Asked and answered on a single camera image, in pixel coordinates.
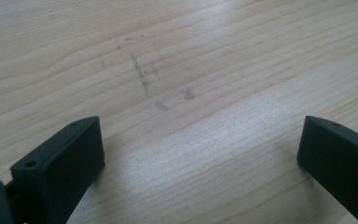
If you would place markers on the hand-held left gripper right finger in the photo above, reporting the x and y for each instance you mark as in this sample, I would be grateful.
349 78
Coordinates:
341 158

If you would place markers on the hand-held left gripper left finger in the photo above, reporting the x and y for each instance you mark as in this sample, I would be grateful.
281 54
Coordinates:
59 168

